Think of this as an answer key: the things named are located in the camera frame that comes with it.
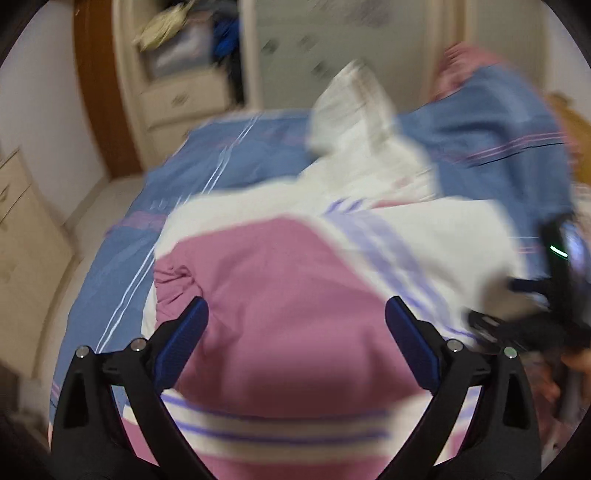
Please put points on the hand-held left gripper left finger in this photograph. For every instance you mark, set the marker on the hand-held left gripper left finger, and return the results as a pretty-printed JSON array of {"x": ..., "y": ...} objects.
[{"x": 183, "y": 333}]

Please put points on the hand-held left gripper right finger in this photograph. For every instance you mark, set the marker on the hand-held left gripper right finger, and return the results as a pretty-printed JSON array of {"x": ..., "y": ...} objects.
[{"x": 412, "y": 339}]

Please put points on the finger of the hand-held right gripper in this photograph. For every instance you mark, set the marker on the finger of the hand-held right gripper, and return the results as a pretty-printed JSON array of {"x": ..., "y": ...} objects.
[
  {"x": 531, "y": 285},
  {"x": 508, "y": 328}
]

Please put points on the pink white striped sweater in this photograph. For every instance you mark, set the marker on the pink white striped sweater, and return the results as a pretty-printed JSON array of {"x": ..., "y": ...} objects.
[{"x": 295, "y": 314}]

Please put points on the blue striped bed sheet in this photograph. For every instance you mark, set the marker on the blue striped bed sheet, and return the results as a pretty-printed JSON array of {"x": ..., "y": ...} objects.
[{"x": 184, "y": 184}]

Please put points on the blue striped quilt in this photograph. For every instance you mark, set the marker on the blue striped quilt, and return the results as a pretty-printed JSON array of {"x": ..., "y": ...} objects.
[{"x": 489, "y": 138}]

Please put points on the yellow wooden headboard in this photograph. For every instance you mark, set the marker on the yellow wooden headboard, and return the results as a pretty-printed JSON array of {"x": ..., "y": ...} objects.
[{"x": 568, "y": 120}]

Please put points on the cream drawer cabinet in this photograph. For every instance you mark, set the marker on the cream drawer cabinet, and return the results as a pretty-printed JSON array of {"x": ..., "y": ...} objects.
[{"x": 27, "y": 258}]

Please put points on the pink pillow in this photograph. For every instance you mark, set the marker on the pink pillow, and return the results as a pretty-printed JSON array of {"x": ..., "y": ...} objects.
[{"x": 461, "y": 64}]

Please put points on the grey folded cloth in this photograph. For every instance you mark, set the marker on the grey folded cloth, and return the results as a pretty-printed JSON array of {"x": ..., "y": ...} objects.
[{"x": 180, "y": 55}]

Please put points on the cream wardrobe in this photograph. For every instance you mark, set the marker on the cream wardrobe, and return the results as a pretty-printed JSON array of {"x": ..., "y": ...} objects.
[{"x": 286, "y": 55}]

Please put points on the dark blue cloth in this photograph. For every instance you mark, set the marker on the dark blue cloth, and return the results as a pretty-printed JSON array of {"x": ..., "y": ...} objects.
[{"x": 225, "y": 39}]

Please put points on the yellowish crumpled cloth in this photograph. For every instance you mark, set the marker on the yellowish crumpled cloth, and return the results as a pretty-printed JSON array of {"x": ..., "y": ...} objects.
[{"x": 161, "y": 25}]

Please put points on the brown wooden door frame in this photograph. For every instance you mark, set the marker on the brown wooden door frame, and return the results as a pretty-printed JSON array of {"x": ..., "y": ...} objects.
[{"x": 108, "y": 92}]

